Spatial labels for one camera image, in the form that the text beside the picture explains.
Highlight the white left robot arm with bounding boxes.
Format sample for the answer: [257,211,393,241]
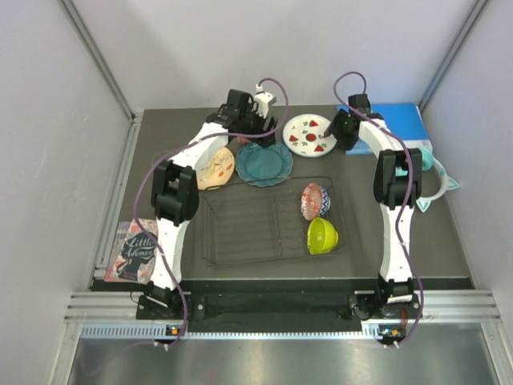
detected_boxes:
[145,85,277,320]

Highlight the lime green bowl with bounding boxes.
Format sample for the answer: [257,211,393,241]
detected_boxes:
[307,217,339,255]

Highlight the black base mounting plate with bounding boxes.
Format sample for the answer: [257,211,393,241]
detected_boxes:
[135,292,420,326]

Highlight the black wire dish rack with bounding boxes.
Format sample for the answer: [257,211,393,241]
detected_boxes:
[193,176,342,267]

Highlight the red blue patterned bowl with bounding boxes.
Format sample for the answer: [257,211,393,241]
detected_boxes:
[301,183,331,221]

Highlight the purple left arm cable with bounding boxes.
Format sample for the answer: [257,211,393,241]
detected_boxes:
[132,77,290,348]

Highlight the pink mug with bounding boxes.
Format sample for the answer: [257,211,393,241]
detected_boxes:
[236,136,251,144]

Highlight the Little Women book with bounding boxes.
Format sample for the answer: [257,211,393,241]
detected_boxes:
[104,220,156,285]

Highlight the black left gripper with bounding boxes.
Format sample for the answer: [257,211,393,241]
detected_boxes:
[238,103,277,148]

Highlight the blue clip file folder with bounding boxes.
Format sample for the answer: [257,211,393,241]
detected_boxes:
[336,102,434,157]

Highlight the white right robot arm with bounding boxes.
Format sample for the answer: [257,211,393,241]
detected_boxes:
[324,92,422,318]

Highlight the teal scalloped plate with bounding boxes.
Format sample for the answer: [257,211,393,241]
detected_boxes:
[236,143,293,188]

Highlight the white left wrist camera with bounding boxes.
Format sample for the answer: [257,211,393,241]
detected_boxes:
[253,84,277,119]

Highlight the white watermelon plate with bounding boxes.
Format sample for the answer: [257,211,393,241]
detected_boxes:
[282,114,337,158]

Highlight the beige floral plate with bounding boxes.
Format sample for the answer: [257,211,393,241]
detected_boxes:
[197,147,236,191]

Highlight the teal cat-ear headphones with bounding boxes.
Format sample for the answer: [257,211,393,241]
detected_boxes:
[394,146,460,213]

